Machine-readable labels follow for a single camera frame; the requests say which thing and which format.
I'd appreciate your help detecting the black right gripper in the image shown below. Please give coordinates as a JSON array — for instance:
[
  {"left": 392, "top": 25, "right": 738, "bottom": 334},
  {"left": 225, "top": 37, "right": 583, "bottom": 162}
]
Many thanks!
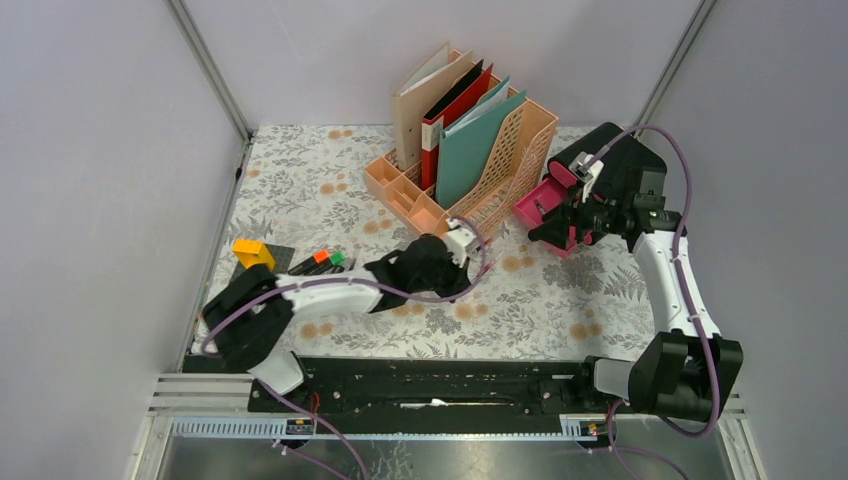
[{"left": 529, "top": 178, "right": 631, "bottom": 251}]

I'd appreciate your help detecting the teal file folder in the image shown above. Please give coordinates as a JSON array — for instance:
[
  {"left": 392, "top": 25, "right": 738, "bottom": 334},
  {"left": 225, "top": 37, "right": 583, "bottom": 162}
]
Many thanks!
[{"left": 435, "top": 76, "right": 526, "bottom": 210}]

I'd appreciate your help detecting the red file folder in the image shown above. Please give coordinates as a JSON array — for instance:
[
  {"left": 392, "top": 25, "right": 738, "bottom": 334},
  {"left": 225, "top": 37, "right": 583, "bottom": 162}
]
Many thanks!
[{"left": 419, "top": 61, "right": 496, "bottom": 192}]

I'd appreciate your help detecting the beige file binder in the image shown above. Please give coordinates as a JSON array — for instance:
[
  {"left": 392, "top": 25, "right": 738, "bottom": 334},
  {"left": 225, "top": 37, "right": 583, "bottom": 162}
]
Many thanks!
[{"left": 390, "top": 43, "right": 475, "bottom": 171}]

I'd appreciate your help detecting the green cap black highlighter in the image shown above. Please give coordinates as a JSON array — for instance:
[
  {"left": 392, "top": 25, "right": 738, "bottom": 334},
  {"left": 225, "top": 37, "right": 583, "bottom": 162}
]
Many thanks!
[{"left": 311, "top": 252, "right": 346, "bottom": 275}]

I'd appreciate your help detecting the orange cap black highlighter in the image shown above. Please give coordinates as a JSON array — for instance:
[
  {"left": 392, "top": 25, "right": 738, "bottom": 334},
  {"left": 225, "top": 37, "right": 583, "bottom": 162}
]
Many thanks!
[{"left": 287, "top": 250, "right": 330, "bottom": 276}]

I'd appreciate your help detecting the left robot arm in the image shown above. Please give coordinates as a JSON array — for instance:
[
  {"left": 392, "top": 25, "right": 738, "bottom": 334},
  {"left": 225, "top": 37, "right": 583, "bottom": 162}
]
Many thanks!
[{"left": 200, "top": 228, "right": 479, "bottom": 411}]

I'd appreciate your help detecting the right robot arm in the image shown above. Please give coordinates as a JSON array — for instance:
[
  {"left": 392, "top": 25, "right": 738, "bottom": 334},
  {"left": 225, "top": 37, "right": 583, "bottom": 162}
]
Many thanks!
[{"left": 513, "top": 167, "right": 744, "bottom": 426}]

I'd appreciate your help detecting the peach plastic file organizer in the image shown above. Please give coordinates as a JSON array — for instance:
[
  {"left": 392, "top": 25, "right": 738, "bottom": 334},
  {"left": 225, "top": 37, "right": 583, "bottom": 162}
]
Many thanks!
[{"left": 364, "top": 60, "right": 558, "bottom": 234}]

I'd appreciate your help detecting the black pink drawer unit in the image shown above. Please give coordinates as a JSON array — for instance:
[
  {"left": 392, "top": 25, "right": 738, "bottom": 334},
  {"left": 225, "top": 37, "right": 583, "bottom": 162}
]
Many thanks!
[{"left": 544, "top": 122, "right": 668, "bottom": 204}]

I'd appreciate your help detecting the yellow building block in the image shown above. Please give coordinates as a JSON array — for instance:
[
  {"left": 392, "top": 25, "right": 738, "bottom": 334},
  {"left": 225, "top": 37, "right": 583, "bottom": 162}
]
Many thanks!
[{"left": 232, "top": 238, "right": 276, "bottom": 271}]

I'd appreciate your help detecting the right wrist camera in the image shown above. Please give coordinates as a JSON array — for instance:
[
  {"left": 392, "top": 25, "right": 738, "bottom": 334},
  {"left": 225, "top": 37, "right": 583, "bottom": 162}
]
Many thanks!
[{"left": 569, "top": 152, "right": 604, "bottom": 203}]

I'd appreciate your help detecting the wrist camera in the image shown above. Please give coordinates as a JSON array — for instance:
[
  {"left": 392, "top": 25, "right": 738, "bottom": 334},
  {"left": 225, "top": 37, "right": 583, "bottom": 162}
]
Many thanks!
[
  {"left": 441, "top": 218, "right": 480, "bottom": 266},
  {"left": 569, "top": 152, "right": 604, "bottom": 203}
]

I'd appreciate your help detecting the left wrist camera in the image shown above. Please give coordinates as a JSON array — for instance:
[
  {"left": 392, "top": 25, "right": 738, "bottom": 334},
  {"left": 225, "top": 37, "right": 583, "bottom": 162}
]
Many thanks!
[{"left": 441, "top": 218, "right": 480, "bottom": 266}]

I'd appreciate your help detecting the right aluminium frame post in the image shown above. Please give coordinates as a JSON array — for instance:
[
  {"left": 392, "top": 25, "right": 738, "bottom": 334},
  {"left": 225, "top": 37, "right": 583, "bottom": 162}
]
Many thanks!
[{"left": 634, "top": 0, "right": 719, "bottom": 124}]

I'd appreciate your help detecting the aluminium frame post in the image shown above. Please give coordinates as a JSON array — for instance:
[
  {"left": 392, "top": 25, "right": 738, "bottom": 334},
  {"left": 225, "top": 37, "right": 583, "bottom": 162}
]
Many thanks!
[
  {"left": 165, "top": 0, "right": 252, "bottom": 143},
  {"left": 634, "top": 0, "right": 719, "bottom": 124}
]

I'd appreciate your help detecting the grey slotted cable duct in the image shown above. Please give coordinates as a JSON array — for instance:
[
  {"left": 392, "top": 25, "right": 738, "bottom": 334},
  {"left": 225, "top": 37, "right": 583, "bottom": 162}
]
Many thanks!
[{"left": 172, "top": 409, "right": 601, "bottom": 442}]

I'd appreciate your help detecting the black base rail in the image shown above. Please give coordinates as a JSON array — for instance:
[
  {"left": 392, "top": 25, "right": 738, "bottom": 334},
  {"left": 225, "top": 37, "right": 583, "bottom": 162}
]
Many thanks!
[{"left": 182, "top": 354, "right": 664, "bottom": 435}]

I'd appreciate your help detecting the left aluminium frame post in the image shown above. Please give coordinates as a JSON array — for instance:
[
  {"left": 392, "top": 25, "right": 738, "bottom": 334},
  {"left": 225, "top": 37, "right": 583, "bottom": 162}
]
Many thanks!
[{"left": 165, "top": 0, "right": 252, "bottom": 143}]

